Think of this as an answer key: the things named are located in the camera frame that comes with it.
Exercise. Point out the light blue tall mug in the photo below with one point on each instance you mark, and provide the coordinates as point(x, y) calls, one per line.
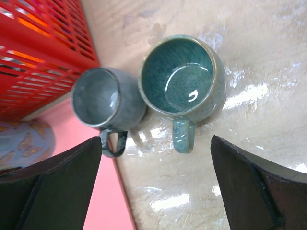
point(25, 143)

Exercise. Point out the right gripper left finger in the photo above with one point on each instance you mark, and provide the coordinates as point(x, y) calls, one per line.
point(53, 194)

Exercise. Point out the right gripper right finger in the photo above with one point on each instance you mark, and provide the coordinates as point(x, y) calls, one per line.
point(258, 194)

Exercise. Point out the grey blue mug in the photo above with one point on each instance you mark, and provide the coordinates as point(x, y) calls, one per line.
point(109, 100)

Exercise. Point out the pink plastic tray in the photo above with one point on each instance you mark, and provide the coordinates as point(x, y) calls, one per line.
point(108, 208)

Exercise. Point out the teal green mug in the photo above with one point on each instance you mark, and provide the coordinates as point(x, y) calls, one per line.
point(183, 79)

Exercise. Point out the red plastic shopping basket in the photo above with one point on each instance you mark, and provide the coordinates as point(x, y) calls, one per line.
point(44, 47)

